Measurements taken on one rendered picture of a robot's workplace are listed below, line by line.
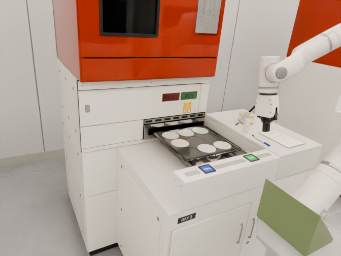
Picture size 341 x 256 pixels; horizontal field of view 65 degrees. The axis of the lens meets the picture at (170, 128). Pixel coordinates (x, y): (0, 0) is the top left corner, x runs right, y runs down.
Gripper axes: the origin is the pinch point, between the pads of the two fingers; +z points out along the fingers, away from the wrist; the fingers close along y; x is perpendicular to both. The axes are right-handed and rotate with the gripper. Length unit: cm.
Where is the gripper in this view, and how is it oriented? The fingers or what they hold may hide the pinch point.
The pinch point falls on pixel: (266, 127)
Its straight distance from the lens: 129.8
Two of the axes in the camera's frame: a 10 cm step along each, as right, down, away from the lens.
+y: 4.9, 1.8, -8.5
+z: 0.2, 9.8, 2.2
